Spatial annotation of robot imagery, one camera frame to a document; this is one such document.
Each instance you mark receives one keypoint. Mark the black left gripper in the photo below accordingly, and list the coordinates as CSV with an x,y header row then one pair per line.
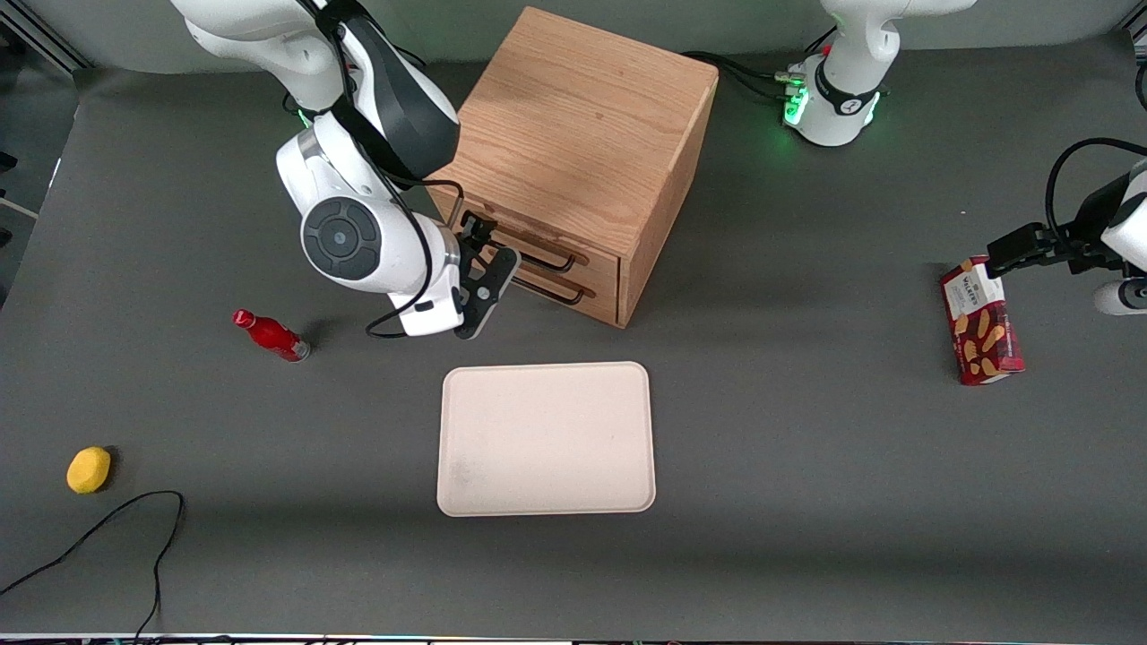
x,y
1090,218

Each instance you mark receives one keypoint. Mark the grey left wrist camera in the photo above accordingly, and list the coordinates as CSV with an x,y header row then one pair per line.
x,y
1122,296

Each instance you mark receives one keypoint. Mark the cream rectangular tray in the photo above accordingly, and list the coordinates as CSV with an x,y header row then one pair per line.
x,y
547,439

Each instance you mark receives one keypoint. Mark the yellow lemon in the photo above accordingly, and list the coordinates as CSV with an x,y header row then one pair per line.
x,y
88,470

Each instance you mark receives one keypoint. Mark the aluminium frame rail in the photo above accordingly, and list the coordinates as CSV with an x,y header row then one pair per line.
x,y
1138,34
54,43

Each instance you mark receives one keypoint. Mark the small red bottle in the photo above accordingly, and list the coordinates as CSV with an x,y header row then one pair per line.
x,y
269,336

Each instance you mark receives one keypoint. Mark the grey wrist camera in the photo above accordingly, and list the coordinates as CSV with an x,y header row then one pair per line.
x,y
426,318
1122,296

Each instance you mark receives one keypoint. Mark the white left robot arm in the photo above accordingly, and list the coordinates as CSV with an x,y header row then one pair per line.
x,y
842,98

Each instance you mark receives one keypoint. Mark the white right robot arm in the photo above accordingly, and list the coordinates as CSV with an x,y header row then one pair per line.
x,y
340,179

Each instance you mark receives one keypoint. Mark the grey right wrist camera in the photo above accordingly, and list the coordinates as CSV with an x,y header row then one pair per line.
x,y
426,318

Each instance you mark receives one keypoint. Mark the oak wooden drawer cabinet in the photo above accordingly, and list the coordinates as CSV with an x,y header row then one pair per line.
x,y
582,116

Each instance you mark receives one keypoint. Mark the red shortbread cookie box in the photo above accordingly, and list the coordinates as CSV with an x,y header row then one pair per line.
x,y
986,340

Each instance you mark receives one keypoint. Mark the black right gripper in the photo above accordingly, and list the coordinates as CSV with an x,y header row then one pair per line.
x,y
474,235

